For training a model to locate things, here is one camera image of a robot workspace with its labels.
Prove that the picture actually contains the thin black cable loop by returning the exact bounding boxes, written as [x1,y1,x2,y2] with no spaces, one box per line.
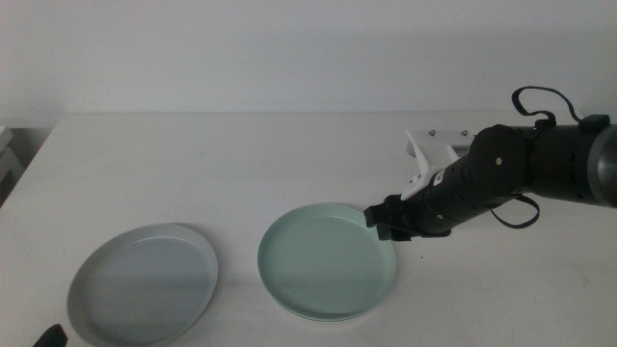
[490,194,542,230]
[511,86,585,127]

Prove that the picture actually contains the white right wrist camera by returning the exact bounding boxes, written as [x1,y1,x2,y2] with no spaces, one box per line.
[399,128,477,202]

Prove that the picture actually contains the green shallow bowl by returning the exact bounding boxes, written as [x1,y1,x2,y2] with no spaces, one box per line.
[256,201,398,323]

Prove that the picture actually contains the grey shallow bowl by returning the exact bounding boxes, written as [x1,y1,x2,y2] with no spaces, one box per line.
[67,223,220,347]

